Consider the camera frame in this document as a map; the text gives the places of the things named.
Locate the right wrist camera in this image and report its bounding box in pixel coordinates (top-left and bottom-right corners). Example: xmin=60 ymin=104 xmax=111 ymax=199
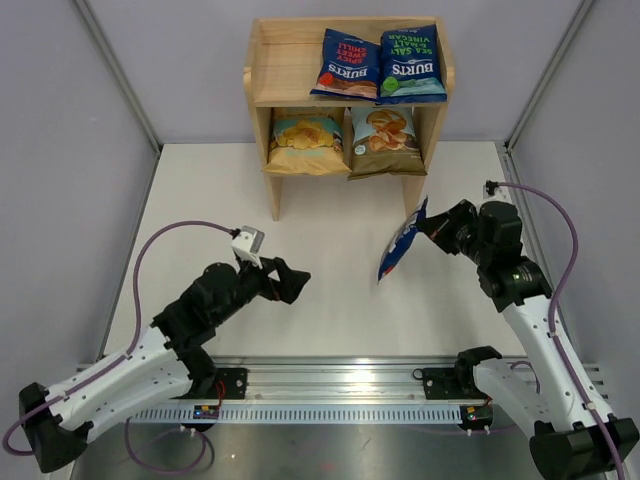
xmin=483 ymin=180 xmax=509 ymax=202

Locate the blue Burts bag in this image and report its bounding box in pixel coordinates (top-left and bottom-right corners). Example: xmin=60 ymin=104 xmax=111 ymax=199
xmin=377 ymin=197 xmax=429 ymax=282

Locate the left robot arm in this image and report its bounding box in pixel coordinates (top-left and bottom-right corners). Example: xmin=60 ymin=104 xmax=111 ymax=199
xmin=19 ymin=257 xmax=311 ymax=473

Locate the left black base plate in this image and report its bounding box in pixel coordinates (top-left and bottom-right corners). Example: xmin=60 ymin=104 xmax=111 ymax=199
xmin=208 ymin=367 xmax=249 ymax=400

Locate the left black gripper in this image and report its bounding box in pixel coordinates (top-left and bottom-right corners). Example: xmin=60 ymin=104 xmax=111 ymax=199
xmin=213 ymin=251 xmax=309 ymax=325

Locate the blue sea salt vinegar bag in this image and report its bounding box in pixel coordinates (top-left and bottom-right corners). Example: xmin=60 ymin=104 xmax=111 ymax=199
xmin=378 ymin=24 xmax=447 ymax=105

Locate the aluminium mounting rail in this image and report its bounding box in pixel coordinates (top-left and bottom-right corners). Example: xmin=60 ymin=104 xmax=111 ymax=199
xmin=74 ymin=355 xmax=609 ymax=401

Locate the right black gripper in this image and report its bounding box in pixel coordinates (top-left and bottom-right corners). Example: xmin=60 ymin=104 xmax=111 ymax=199
xmin=416 ymin=199 xmax=492 ymax=266

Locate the light blue cassava chips bag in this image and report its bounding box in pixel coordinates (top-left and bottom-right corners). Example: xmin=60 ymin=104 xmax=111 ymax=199
xmin=348 ymin=107 xmax=427 ymax=180

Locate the white slotted cable duct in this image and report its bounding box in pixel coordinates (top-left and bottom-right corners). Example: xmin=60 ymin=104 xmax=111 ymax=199
xmin=132 ymin=404 xmax=462 ymax=425

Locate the wooden two-tier shelf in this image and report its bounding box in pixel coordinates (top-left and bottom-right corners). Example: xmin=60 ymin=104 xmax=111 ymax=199
xmin=243 ymin=16 xmax=456 ymax=221

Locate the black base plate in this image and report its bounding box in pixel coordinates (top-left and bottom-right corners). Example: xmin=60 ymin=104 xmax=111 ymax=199
xmin=419 ymin=367 xmax=463 ymax=400
xmin=208 ymin=367 xmax=249 ymax=400

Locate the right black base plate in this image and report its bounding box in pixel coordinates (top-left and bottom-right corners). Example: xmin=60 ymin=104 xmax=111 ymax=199
xmin=419 ymin=367 xmax=463 ymax=400

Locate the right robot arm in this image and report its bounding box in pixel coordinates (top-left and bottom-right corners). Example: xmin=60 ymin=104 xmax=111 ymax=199
xmin=415 ymin=200 xmax=639 ymax=479

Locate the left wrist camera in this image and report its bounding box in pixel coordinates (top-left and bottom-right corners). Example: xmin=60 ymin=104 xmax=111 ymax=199
xmin=231 ymin=226 xmax=265 ymax=269

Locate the blue spicy sweet chilli bag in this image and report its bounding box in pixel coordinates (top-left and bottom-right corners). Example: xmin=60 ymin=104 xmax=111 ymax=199
xmin=310 ymin=29 xmax=380 ymax=102

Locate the yellow kettle chips bag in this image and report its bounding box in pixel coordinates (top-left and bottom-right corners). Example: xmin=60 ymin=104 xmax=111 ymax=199
xmin=263 ymin=107 xmax=351 ymax=176

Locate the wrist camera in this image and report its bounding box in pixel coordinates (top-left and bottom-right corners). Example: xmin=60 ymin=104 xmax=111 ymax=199
xmin=231 ymin=226 xmax=265 ymax=269
xmin=483 ymin=180 xmax=509 ymax=202

